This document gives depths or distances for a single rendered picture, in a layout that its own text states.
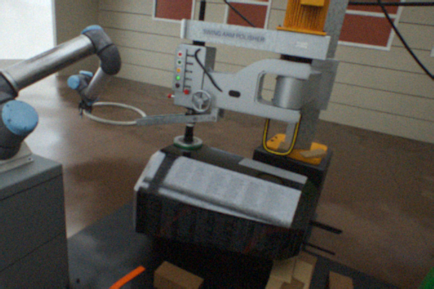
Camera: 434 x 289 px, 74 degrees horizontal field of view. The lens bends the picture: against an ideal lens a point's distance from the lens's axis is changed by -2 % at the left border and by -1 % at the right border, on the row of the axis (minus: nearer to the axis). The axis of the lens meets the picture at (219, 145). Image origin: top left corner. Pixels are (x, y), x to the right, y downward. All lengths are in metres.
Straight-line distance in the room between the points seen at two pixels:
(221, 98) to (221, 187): 0.59
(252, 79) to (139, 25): 8.02
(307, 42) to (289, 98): 0.34
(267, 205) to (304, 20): 1.09
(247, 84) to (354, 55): 6.10
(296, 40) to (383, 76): 6.20
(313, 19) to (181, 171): 1.21
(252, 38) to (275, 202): 1.00
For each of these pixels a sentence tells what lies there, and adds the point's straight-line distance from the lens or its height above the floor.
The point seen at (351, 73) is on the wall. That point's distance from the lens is 7.86.
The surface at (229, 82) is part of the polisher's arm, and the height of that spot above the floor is 1.33.
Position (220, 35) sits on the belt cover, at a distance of 1.92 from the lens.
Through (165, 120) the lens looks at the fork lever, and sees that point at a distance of 2.19.
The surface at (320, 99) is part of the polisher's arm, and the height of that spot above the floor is 1.24.
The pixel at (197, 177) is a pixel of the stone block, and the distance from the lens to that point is 1.89.
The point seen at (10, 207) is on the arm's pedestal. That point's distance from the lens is 1.65.
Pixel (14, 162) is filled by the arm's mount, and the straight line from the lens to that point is 1.75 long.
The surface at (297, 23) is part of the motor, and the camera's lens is 1.86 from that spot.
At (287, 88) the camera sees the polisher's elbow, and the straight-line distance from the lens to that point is 1.87.
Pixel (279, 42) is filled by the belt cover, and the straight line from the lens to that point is 1.83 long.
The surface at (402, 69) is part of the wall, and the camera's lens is 7.98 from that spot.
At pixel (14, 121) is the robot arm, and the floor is 1.14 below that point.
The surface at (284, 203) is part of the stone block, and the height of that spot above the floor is 0.73.
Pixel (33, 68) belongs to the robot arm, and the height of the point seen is 1.34.
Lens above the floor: 1.58
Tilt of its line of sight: 20 degrees down
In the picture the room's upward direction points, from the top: 8 degrees clockwise
